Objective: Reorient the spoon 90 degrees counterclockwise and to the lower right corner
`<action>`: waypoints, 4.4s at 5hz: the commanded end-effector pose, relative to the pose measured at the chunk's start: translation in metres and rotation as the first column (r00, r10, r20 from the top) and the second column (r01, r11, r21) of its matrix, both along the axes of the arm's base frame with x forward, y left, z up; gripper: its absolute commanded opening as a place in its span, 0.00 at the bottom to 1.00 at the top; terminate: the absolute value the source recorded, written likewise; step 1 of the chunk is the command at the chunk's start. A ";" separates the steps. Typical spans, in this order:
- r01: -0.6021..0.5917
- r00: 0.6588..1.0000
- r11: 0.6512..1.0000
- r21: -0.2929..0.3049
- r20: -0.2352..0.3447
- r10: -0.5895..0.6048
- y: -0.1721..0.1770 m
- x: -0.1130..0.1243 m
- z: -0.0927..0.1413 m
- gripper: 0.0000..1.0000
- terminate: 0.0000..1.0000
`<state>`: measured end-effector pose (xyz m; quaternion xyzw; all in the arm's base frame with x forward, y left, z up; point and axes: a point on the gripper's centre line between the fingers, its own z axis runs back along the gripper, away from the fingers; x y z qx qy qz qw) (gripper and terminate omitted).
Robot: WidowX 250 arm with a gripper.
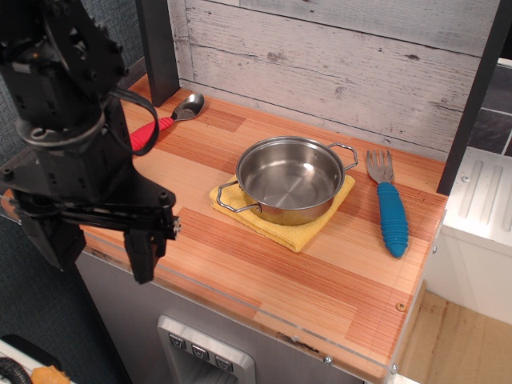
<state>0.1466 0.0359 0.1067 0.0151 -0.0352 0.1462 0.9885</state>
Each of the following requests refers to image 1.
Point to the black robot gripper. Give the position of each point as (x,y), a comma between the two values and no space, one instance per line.
(83,174)

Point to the red handled metal spoon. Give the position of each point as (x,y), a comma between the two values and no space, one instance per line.
(188,109)

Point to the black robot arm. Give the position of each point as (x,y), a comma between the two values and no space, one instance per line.
(63,71)

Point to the orange object at corner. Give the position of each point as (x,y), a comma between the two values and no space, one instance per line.
(49,375)

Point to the yellow folded cloth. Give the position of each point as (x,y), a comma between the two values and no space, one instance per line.
(292,237)

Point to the grey appliance control panel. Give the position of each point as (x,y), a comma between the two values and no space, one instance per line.
(195,357)

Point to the stainless steel pot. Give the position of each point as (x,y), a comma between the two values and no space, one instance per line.
(288,180)

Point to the white toy sink unit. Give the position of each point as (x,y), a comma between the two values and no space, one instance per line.
(470,262)

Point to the blue handled metal fork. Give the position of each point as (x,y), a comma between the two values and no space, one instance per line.
(393,221)

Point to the dark grey right post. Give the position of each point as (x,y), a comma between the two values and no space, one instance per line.
(493,48)

